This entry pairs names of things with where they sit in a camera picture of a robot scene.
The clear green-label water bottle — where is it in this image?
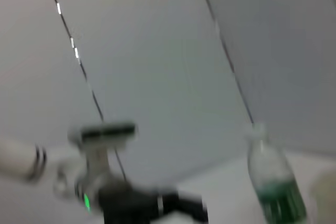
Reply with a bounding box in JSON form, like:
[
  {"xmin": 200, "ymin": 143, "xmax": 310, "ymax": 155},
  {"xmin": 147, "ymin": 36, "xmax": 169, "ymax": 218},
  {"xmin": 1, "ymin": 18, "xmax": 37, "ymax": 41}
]
[{"xmin": 245, "ymin": 123, "xmax": 308, "ymax": 224}]

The green glass fruit bowl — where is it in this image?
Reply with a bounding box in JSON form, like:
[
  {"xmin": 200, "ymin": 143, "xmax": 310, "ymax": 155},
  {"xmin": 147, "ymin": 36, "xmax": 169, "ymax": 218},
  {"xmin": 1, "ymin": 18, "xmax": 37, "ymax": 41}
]
[{"xmin": 309, "ymin": 168, "xmax": 336, "ymax": 224}]

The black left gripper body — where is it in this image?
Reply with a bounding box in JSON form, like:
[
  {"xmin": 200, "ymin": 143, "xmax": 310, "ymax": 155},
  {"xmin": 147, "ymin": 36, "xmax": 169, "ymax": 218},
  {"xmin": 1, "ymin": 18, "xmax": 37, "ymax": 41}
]
[{"xmin": 98, "ymin": 179, "xmax": 165, "ymax": 224}]

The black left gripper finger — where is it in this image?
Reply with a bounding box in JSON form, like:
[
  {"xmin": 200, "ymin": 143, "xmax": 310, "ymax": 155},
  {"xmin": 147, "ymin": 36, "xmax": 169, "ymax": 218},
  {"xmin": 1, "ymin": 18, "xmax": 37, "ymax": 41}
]
[{"xmin": 157, "ymin": 189, "xmax": 210, "ymax": 223}]

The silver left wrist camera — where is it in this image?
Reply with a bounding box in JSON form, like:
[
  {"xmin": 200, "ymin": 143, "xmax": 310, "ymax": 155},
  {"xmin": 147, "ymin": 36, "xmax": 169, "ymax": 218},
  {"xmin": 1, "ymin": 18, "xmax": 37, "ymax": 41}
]
[{"xmin": 67, "ymin": 121, "xmax": 139, "ymax": 162}]

